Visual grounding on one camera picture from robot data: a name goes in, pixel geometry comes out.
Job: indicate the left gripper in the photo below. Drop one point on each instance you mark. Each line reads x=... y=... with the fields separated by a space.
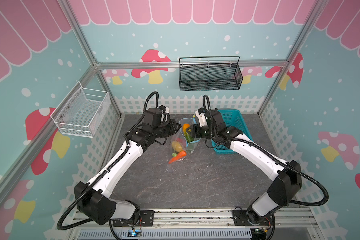
x=172 y=124

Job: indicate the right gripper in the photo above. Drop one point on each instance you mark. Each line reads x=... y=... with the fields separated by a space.
x=193 y=130

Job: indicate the clear zip top bag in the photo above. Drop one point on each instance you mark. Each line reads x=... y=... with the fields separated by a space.
x=179 y=136

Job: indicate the teal plastic basket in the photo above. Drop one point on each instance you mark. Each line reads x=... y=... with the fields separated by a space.
x=233 y=118

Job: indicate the yellow toy potato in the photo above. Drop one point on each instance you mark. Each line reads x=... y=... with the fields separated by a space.
x=176 y=146

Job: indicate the orange toy carrot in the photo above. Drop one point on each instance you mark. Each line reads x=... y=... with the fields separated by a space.
x=177 y=156

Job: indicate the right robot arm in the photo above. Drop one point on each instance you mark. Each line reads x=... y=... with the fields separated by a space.
x=286 y=176

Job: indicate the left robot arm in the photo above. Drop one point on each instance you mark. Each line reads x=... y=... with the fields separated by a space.
x=93 y=201

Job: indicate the black wire mesh basket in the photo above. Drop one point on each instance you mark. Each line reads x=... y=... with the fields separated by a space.
x=216 y=73

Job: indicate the white wire mesh basket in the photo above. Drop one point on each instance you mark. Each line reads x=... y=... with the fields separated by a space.
x=82 y=111

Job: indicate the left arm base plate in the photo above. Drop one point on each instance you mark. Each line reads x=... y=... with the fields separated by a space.
x=139 y=219

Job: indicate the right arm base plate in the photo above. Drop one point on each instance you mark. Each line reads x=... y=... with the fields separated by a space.
x=243 y=217

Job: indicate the white perforated cable tray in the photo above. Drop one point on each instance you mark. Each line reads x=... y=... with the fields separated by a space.
x=185 y=234

